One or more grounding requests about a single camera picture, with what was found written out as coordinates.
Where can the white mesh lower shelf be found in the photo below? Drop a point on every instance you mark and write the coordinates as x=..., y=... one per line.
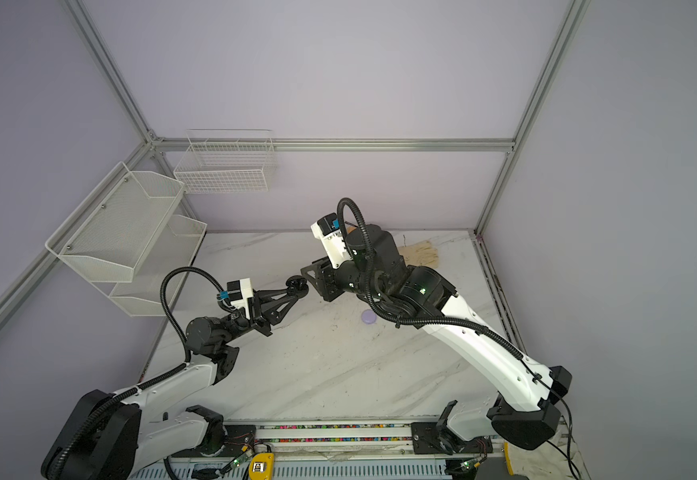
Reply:
x=176, y=247

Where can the white wire basket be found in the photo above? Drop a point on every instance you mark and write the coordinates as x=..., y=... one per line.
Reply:
x=224, y=161

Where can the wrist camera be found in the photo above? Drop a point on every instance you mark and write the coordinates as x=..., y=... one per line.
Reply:
x=236, y=297
x=327, y=230

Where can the white mesh shelf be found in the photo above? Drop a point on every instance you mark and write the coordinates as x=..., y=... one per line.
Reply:
x=176, y=247
x=108, y=237

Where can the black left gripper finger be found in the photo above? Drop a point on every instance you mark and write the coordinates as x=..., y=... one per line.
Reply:
x=275, y=314
x=275, y=297

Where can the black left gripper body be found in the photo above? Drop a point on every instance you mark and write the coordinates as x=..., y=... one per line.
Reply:
x=258, y=315

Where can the yellow tag box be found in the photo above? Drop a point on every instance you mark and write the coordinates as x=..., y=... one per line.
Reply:
x=261, y=467

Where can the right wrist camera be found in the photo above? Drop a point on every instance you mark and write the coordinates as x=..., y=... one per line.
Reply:
x=327, y=230

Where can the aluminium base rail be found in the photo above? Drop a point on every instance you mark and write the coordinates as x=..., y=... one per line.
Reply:
x=339, y=440

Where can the purple earbud charging case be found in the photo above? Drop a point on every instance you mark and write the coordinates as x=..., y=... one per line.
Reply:
x=368, y=317

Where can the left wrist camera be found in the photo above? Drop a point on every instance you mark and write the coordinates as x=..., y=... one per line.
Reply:
x=236, y=297

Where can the black round charging case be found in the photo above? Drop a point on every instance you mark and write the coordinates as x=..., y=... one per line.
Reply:
x=297, y=286

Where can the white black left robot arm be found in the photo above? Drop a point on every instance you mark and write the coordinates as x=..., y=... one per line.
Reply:
x=113, y=435

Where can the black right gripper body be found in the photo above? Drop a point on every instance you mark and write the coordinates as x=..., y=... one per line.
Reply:
x=327, y=280

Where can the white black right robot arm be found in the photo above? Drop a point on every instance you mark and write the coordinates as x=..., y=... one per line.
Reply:
x=525, y=412

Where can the white mesh upper shelf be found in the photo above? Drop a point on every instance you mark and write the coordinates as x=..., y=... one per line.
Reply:
x=108, y=237

